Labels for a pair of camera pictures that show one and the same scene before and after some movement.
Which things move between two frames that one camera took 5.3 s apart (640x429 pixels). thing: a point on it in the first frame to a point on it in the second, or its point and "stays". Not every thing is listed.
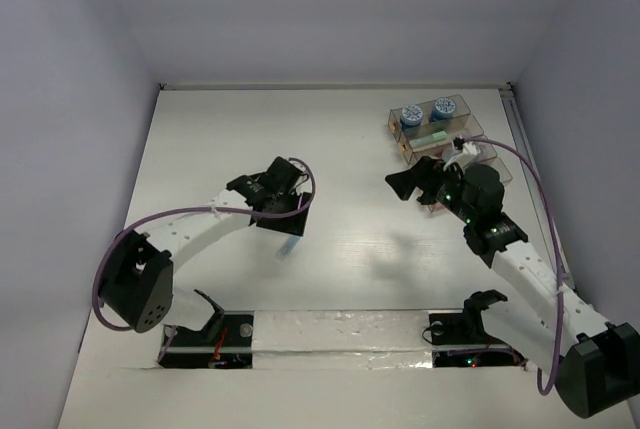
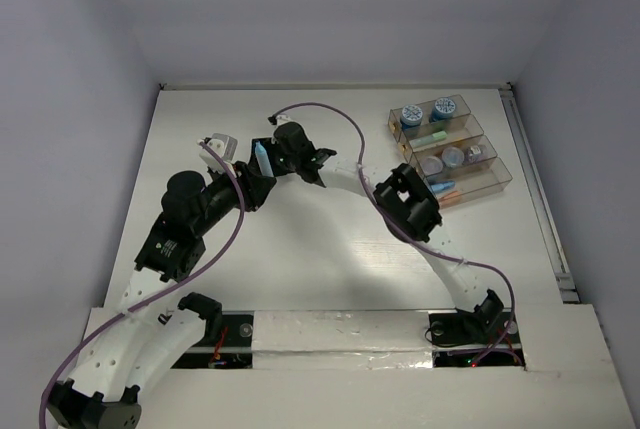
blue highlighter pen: (287, 248) to (263, 160)
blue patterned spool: (443, 109) stays
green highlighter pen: (441, 135) stays
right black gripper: (424, 175) to (271, 144)
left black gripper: (282, 216) to (255, 181)
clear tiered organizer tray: (447, 130) stays
